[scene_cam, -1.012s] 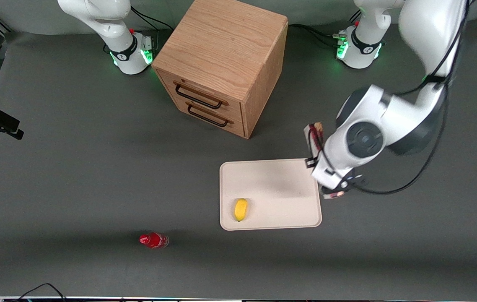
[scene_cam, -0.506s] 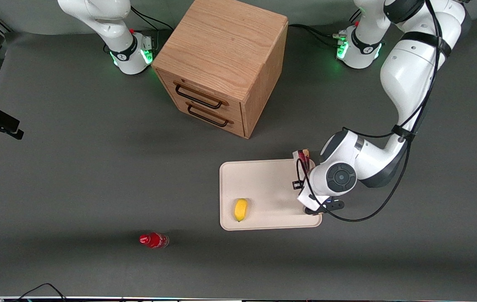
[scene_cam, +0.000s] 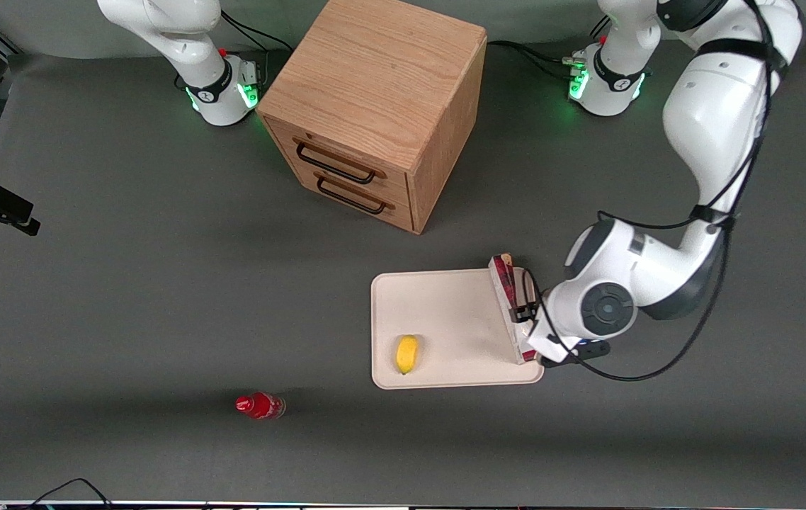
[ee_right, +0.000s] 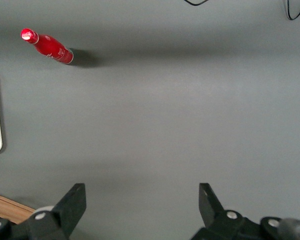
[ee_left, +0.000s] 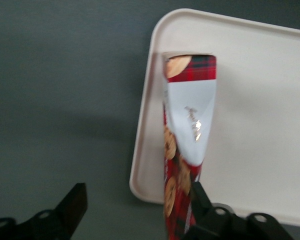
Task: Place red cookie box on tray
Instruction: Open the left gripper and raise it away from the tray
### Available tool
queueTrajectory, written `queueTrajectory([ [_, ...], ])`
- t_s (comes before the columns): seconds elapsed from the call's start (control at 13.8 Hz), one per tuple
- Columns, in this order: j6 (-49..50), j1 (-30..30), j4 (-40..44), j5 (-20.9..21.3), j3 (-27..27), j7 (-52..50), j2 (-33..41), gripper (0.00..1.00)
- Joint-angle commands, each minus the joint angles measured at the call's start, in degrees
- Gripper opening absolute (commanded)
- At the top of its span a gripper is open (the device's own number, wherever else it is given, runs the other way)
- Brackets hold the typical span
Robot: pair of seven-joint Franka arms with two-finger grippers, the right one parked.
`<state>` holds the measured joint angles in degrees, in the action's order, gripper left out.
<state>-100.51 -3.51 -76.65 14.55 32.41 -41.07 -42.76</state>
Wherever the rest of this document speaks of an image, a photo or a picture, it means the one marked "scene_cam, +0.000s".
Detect yellow lemon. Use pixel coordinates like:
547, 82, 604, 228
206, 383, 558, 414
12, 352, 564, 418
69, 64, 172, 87
395, 334, 421, 376

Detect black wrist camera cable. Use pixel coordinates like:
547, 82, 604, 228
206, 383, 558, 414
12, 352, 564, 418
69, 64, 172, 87
521, 0, 779, 383

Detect black drawer handle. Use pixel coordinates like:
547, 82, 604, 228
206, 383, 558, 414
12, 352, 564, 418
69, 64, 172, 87
314, 174, 397, 216
294, 137, 387, 186

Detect black right arm base cable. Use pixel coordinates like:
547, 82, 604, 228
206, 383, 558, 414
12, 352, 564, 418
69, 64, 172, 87
219, 10, 293, 56

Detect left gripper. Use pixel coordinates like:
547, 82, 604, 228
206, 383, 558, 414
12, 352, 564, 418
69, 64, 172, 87
507, 300, 582, 365

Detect beige plastic tray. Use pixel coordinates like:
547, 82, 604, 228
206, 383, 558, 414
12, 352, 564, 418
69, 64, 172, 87
370, 266, 545, 391

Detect red cookie box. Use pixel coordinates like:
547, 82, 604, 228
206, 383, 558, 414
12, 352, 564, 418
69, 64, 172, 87
487, 253, 544, 366

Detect wooden drawer front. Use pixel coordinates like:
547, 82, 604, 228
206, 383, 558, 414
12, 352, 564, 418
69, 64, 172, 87
263, 117, 416, 208
281, 159, 416, 234

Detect black cable at table edge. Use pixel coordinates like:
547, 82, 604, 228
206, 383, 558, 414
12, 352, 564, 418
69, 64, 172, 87
19, 477, 115, 509

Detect wooden drawer cabinet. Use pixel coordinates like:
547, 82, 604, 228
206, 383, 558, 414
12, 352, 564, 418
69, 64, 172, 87
256, 0, 489, 236

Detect black left arm base cable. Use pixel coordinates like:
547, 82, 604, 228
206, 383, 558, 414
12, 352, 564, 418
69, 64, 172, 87
486, 39, 589, 81

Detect black arm base cable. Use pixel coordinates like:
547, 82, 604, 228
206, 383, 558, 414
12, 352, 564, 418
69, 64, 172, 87
486, 39, 589, 81
219, 10, 293, 56

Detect red bottle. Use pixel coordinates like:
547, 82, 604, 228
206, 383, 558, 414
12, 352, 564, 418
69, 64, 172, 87
234, 391, 287, 421

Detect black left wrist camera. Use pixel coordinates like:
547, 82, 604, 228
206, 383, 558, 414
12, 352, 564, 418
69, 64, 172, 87
539, 338, 612, 370

